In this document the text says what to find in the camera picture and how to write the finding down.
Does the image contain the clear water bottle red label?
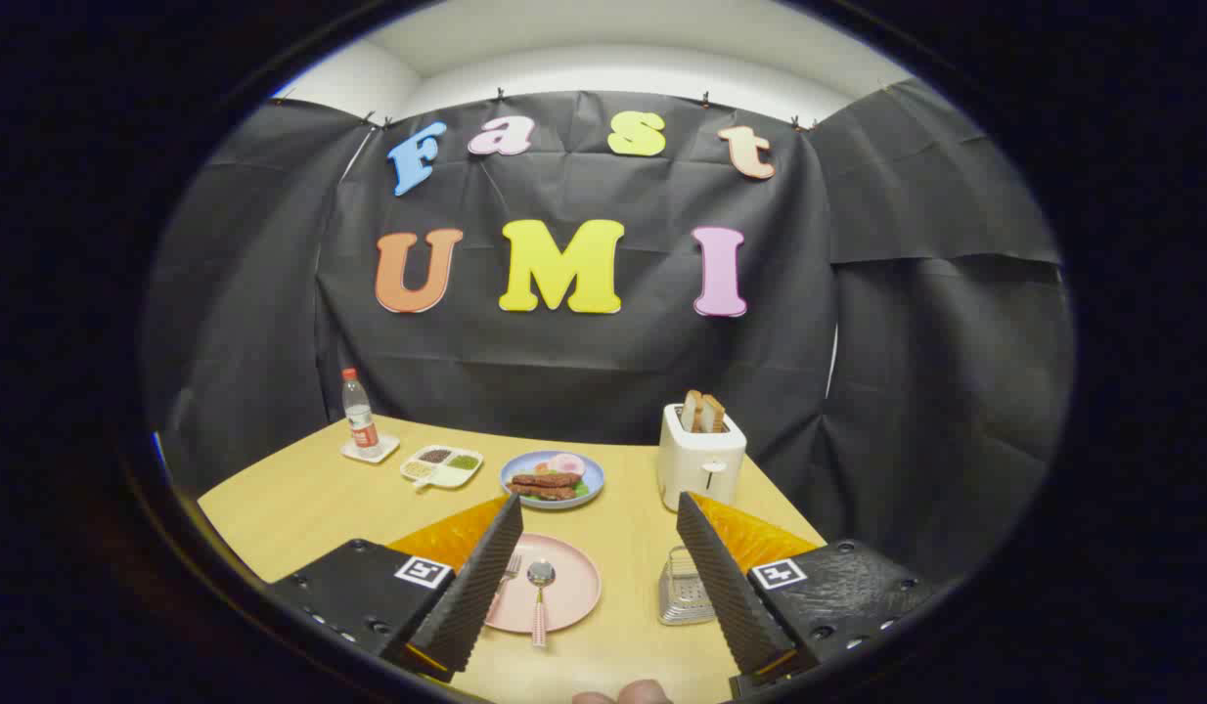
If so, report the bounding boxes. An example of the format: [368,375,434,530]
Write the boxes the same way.
[341,368,381,453]

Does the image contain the white toaster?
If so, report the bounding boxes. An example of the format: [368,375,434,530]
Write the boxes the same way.
[656,403,748,512]

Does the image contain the spoon with checkered handle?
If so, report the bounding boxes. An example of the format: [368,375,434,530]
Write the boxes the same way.
[526,559,558,648]

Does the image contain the small white square coaster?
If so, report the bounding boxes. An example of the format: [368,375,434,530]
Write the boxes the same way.
[340,433,402,464]

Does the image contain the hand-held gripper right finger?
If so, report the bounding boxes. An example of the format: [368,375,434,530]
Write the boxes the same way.
[676,492,942,700]

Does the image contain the blue plate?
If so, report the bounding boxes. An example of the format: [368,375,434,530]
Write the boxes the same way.
[500,450,605,511]

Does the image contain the grilled brown meat strips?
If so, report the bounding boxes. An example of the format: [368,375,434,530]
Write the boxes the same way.
[507,471,583,502]

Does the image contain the pink round plate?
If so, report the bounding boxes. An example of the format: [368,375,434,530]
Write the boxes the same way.
[483,532,603,635]

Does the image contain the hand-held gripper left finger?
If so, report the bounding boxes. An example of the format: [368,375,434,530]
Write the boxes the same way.
[268,492,524,683]

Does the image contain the black backdrop cloth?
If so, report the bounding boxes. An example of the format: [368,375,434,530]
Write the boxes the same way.
[142,78,1076,588]

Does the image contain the fork with checkered handle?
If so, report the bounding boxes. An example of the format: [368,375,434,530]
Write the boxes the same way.
[486,553,523,622]

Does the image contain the white divided condiment dish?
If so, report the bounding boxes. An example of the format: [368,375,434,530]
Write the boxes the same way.
[400,445,484,490]

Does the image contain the metal wire cutlery basket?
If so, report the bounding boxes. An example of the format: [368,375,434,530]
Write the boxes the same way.
[657,546,719,627]

